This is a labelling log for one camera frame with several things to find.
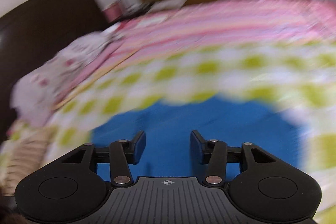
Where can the grey pink dotted pillow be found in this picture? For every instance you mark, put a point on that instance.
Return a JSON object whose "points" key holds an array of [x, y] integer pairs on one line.
{"points": [[35, 94]]}

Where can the white pillow on bed edge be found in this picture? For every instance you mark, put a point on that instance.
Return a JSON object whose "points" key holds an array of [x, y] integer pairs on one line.
{"points": [[166, 5]]}

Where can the pink striped bed sheet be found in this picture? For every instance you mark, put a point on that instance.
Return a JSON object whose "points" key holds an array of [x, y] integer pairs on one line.
{"points": [[235, 22]]}

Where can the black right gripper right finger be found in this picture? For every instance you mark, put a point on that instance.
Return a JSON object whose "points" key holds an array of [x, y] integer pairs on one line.
{"points": [[213, 154]]}

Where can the dark wooden headboard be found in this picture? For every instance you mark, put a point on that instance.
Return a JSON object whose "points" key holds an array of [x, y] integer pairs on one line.
{"points": [[33, 33]]}

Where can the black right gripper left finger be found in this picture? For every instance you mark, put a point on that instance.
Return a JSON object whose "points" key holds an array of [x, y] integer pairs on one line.
{"points": [[122, 153]]}

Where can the beige striped folded cloth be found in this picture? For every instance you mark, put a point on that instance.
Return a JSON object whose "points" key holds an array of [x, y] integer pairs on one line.
{"points": [[25, 158]]}

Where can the green white checkered blanket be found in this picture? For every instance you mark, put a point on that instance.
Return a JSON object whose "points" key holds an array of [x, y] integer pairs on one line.
{"points": [[297, 80]]}

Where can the pink plastic basket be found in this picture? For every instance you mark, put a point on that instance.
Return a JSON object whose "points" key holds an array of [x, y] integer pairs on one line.
{"points": [[114, 11]]}

